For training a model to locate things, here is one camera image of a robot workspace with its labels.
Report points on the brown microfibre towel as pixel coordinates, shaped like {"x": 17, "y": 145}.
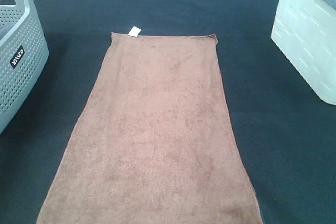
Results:
{"x": 154, "y": 143}

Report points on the black cloth table cover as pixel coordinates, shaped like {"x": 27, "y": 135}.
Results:
{"x": 284, "y": 132}

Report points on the grey perforated laundry basket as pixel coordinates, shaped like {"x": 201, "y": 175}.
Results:
{"x": 24, "y": 53}

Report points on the white plastic storage bin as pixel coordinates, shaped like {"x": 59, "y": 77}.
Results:
{"x": 304, "y": 31}

